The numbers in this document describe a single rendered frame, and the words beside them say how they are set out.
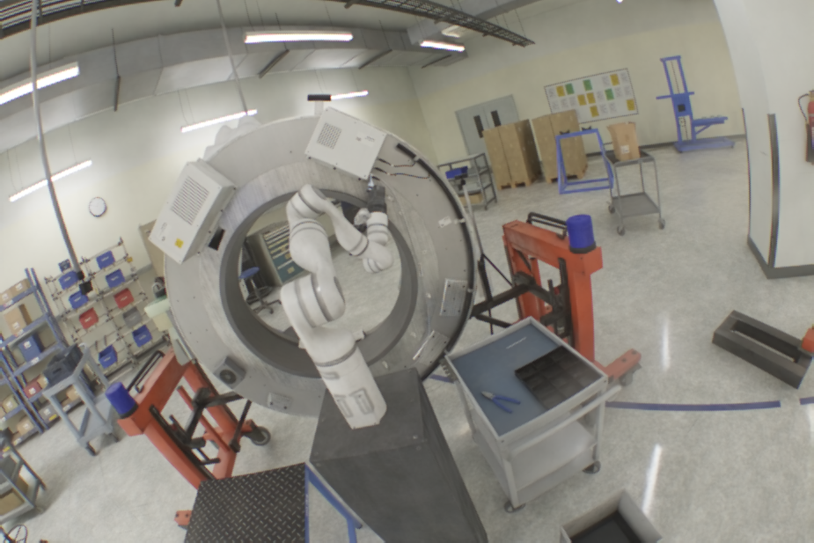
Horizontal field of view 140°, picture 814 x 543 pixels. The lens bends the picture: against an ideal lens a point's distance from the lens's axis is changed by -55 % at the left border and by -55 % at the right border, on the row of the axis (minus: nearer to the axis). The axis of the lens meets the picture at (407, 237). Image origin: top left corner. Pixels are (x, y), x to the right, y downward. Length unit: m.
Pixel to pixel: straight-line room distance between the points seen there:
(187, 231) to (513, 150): 6.84
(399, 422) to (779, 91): 2.96
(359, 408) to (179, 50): 4.35
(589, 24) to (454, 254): 8.79
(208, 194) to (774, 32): 3.43
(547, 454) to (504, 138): 6.68
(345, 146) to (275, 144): 0.30
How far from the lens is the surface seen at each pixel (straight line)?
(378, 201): 1.18
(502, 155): 7.56
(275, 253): 5.97
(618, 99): 9.52
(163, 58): 4.46
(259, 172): 1.34
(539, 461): 1.52
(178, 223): 1.30
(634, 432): 1.97
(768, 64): 2.94
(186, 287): 1.55
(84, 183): 6.49
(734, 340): 2.33
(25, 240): 6.59
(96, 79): 4.31
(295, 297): 0.58
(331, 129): 1.20
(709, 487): 1.86
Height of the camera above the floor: 1.59
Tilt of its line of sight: 15 degrees down
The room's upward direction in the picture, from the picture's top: 18 degrees counter-clockwise
